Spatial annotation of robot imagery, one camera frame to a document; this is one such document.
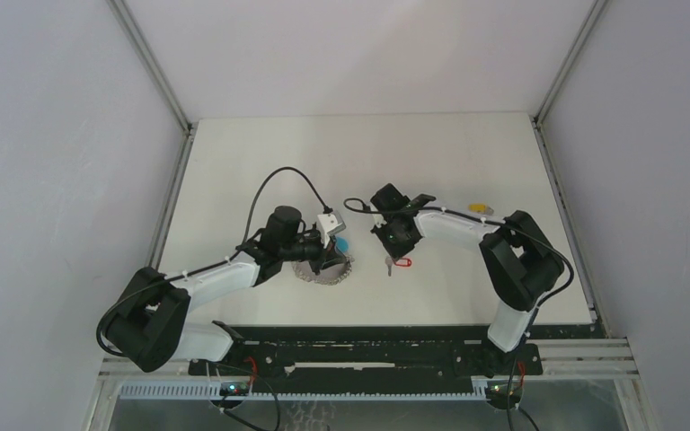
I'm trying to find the left black camera cable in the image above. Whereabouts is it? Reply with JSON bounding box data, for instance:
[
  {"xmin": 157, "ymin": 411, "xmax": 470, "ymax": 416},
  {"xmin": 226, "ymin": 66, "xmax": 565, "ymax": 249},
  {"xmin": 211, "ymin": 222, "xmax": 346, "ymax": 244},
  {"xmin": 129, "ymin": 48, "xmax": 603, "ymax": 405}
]
[{"xmin": 240, "ymin": 165, "xmax": 334, "ymax": 251}]

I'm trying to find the right green circuit board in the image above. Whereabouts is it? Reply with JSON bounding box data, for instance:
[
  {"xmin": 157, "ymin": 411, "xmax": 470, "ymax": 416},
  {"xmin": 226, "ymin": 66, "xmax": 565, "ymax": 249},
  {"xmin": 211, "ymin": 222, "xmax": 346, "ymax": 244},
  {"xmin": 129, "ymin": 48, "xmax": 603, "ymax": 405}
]
[{"xmin": 486, "ymin": 384, "xmax": 523, "ymax": 399}]

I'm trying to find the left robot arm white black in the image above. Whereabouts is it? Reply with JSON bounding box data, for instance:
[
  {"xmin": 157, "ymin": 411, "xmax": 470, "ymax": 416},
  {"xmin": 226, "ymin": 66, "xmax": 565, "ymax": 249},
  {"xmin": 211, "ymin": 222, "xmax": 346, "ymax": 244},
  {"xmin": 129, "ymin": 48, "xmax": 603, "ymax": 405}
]
[{"xmin": 95, "ymin": 206, "xmax": 349, "ymax": 374}]

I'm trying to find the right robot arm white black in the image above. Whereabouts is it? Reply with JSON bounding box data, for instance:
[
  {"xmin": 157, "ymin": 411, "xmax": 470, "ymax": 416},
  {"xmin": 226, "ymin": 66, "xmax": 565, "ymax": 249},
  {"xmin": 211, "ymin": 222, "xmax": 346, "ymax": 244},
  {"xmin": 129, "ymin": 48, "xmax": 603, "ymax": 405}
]
[{"xmin": 360, "ymin": 183, "xmax": 574, "ymax": 374}]

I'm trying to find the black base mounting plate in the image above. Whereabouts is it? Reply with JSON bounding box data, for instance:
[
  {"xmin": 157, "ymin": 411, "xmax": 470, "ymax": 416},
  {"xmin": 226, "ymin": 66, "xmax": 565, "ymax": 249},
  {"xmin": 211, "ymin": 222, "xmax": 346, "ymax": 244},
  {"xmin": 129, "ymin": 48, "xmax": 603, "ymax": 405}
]
[{"xmin": 220, "ymin": 325, "xmax": 544, "ymax": 377}]

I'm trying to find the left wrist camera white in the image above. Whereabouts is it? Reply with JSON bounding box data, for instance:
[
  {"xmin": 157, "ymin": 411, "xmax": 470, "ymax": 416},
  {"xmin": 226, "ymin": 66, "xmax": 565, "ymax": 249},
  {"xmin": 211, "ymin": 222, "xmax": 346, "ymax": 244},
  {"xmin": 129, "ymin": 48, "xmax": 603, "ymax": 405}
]
[{"xmin": 315, "ymin": 210, "xmax": 346, "ymax": 248}]

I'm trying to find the aluminium frame post right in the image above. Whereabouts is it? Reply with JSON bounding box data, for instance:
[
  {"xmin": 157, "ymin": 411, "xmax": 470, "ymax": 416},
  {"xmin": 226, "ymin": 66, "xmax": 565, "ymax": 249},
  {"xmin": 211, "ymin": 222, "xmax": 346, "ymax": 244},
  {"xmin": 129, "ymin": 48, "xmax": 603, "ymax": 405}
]
[{"xmin": 531, "ymin": 1, "xmax": 612, "ymax": 329}]

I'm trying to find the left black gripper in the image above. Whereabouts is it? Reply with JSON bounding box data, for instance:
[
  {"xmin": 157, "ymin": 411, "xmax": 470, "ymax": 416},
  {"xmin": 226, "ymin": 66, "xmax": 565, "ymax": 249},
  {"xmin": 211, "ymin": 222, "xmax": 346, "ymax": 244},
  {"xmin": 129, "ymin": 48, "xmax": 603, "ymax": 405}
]
[{"xmin": 279, "ymin": 227, "xmax": 346, "ymax": 276}]

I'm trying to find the white slotted cable duct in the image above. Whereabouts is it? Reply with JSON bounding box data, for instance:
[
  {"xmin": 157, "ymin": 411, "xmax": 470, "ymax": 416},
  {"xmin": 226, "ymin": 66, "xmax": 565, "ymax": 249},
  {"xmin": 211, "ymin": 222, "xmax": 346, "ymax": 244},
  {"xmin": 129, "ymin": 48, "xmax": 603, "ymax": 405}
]
[{"xmin": 117, "ymin": 382, "xmax": 491, "ymax": 401}]

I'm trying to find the red tagged key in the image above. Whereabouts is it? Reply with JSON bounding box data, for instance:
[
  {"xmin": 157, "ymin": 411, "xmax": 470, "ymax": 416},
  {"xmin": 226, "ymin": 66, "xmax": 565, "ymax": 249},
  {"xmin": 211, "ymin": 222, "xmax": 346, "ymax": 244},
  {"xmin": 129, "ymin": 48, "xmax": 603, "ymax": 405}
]
[{"xmin": 385, "ymin": 256, "xmax": 412, "ymax": 277}]

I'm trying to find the aluminium frame post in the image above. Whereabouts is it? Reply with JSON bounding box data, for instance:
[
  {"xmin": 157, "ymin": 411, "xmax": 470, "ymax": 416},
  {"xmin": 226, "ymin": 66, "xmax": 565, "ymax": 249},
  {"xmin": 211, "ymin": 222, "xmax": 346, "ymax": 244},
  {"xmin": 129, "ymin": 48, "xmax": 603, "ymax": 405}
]
[
  {"xmin": 531, "ymin": 1, "xmax": 612, "ymax": 329},
  {"xmin": 108, "ymin": 0, "xmax": 194, "ymax": 267}
]

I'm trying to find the green circuit board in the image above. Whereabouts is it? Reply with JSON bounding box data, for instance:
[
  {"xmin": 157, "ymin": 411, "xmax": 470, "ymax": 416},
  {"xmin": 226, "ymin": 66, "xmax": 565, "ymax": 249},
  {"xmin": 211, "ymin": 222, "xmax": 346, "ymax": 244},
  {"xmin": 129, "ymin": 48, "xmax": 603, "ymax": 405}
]
[
  {"xmin": 486, "ymin": 384, "xmax": 523, "ymax": 399},
  {"xmin": 219, "ymin": 383, "xmax": 252, "ymax": 398}
]

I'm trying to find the left green circuit board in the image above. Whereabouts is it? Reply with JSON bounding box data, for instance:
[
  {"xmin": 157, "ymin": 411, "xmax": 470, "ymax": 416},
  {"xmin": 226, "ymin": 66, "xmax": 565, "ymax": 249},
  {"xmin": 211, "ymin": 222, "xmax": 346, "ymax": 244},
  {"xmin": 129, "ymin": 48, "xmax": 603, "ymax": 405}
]
[{"xmin": 219, "ymin": 383, "xmax": 252, "ymax": 398}]

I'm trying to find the aluminium frame post left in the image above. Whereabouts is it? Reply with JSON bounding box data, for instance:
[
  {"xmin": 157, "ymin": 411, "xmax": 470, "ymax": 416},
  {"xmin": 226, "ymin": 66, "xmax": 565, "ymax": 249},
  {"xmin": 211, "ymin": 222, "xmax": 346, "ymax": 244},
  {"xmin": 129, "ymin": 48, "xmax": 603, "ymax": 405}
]
[{"xmin": 108, "ymin": 0, "xmax": 194, "ymax": 267}]

